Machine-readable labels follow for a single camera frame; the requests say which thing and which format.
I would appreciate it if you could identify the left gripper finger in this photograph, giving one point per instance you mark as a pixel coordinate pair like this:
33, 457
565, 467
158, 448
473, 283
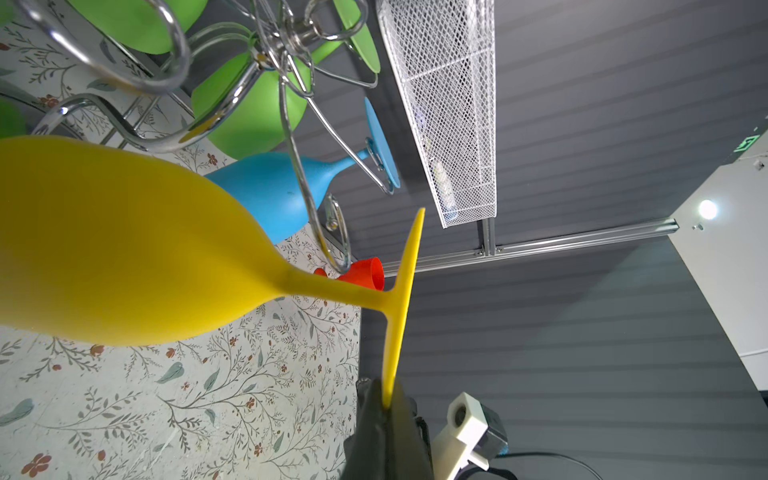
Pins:
388, 443

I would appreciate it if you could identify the red wine glass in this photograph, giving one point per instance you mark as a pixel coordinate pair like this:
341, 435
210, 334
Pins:
367, 273

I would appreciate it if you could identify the yellow wine glass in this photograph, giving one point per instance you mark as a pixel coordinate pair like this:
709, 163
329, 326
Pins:
116, 248

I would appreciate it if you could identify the blue wine glass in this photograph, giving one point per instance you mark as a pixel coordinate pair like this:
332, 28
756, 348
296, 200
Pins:
266, 184

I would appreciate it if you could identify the green wine glass back left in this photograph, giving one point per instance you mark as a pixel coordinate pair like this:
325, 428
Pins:
255, 125

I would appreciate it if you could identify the green wine glass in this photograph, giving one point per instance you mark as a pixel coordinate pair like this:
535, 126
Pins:
133, 23
255, 125
354, 33

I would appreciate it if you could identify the chrome wine glass rack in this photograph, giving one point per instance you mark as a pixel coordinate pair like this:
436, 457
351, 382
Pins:
273, 47

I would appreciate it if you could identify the green wine glass back right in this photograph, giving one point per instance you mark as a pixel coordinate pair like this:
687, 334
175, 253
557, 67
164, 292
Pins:
354, 33

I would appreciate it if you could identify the green wine glass front left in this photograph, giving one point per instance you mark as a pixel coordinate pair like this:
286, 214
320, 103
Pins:
133, 23

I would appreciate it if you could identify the white wire mesh basket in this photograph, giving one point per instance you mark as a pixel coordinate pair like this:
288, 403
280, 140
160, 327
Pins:
442, 55

